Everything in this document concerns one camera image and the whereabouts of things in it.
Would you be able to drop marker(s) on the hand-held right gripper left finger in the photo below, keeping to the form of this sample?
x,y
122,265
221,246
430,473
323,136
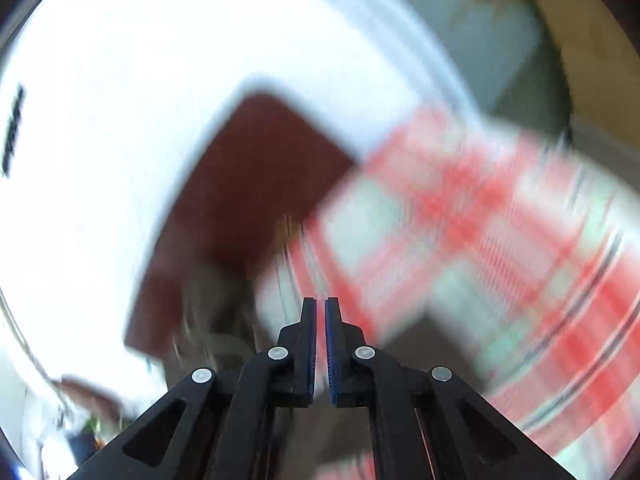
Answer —
x,y
311,355

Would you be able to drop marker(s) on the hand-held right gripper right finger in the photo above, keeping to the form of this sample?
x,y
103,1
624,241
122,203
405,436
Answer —
x,y
331,355

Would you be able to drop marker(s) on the red plaid cloth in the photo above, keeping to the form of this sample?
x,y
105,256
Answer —
x,y
480,240

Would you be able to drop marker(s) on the brown wooden door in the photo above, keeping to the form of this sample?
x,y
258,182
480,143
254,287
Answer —
x,y
235,200

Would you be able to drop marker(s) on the yellow wooden board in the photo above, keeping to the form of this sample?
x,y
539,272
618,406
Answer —
x,y
590,40

